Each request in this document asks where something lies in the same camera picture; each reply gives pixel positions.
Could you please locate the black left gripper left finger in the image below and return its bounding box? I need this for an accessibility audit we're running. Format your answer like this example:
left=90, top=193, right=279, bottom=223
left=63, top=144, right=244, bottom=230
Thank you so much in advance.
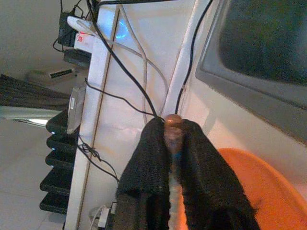
left=112, top=117, right=172, bottom=230

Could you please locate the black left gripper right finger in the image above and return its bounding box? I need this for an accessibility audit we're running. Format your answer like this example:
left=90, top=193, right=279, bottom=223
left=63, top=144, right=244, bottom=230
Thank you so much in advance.
left=179, top=119, right=261, bottom=230

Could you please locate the brown utensil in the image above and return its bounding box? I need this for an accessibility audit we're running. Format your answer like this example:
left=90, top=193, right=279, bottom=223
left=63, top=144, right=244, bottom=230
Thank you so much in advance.
left=164, top=114, right=187, bottom=230

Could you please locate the orange plate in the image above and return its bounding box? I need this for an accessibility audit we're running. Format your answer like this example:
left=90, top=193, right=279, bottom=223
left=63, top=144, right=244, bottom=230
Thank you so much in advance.
left=181, top=148, right=307, bottom=230

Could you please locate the stainless steel kitchen sink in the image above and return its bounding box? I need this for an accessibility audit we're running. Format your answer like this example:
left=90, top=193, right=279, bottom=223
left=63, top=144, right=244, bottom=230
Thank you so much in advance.
left=195, top=0, right=307, bottom=146

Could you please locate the white plug adapter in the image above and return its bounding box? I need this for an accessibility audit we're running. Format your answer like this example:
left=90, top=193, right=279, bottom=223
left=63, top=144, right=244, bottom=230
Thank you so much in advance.
left=90, top=205, right=118, bottom=230

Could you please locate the black stepped rack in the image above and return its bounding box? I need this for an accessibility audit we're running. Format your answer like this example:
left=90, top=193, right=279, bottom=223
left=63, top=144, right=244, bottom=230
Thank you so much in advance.
left=39, top=111, right=81, bottom=215

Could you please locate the dark grey box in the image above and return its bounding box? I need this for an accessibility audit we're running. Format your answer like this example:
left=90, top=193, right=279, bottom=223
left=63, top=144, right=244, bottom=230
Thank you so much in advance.
left=62, top=48, right=92, bottom=70

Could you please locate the black power adapter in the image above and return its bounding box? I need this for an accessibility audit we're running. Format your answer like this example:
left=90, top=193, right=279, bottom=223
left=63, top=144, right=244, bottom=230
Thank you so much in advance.
left=57, top=11, right=79, bottom=47

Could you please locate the thin black cable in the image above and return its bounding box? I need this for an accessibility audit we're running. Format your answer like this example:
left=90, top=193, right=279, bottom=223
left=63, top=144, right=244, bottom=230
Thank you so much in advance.
left=76, top=134, right=120, bottom=184
left=84, top=78, right=159, bottom=118

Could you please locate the grey cable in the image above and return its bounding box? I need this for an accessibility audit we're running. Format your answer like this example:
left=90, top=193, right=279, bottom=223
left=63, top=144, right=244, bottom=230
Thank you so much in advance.
left=94, top=34, right=170, bottom=117
left=118, top=6, right=149, bottom=124

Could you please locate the thick black cable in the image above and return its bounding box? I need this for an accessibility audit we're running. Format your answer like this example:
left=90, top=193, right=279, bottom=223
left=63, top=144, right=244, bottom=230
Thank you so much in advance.
left=86, top=0, right=166, bottom=120

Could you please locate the white power strip red switch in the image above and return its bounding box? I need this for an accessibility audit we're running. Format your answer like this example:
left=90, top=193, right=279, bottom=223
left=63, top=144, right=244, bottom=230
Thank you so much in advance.
left=67, top=16, right=98, bottom=52

